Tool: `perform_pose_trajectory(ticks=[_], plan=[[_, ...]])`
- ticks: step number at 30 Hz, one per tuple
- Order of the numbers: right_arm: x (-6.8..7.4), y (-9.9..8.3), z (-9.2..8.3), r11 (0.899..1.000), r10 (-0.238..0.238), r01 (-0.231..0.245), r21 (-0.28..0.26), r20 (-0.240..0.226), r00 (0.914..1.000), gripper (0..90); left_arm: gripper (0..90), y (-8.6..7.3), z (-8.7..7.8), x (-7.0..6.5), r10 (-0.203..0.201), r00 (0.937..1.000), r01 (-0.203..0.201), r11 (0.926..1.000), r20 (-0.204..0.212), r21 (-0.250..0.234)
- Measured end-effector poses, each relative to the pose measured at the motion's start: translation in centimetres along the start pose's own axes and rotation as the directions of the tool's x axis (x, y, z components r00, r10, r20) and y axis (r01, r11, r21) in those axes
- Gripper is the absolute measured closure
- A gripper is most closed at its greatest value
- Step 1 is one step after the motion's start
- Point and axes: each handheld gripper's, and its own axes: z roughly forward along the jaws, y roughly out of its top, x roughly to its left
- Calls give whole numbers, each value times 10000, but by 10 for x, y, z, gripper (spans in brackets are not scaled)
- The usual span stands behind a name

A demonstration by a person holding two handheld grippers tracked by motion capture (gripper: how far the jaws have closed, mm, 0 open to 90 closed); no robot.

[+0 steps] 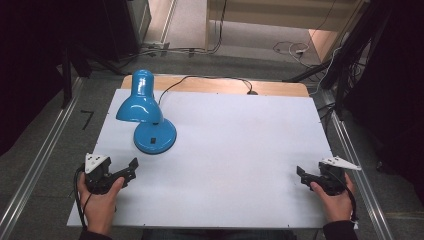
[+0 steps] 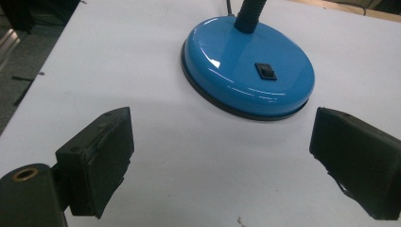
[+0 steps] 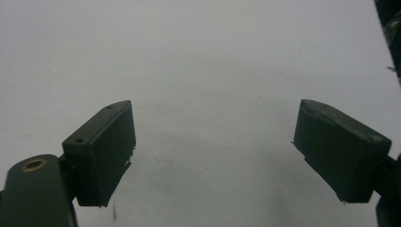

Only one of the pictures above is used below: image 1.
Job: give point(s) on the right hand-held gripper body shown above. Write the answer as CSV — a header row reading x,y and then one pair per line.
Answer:
x,y
331,180

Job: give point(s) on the aluminium floor rail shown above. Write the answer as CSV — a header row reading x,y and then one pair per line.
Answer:
x,y
363,186
36,166

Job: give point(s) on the person's right hand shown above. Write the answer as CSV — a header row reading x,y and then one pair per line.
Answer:
x,y
338,206

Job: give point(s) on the person's left hand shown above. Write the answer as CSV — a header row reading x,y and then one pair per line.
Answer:
x,y
98,210

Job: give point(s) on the white table cover board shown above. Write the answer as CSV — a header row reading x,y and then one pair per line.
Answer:
x,y
226,160

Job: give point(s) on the dark curtain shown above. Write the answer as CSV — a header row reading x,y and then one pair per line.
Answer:
x,y
400,83
26,66

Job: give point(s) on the blue desk lamp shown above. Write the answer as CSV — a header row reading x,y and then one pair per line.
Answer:
x,y
143,107

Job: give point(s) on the black cabinet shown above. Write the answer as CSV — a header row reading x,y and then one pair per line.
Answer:
x,y
125,26

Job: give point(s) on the light wooden furniture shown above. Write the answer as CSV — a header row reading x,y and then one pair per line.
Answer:
x,y
283,13

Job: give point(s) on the black metal stand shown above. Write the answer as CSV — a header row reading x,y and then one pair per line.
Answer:
x,y
66,80

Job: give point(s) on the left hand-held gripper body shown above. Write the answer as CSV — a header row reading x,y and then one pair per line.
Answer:
x,y
97,176

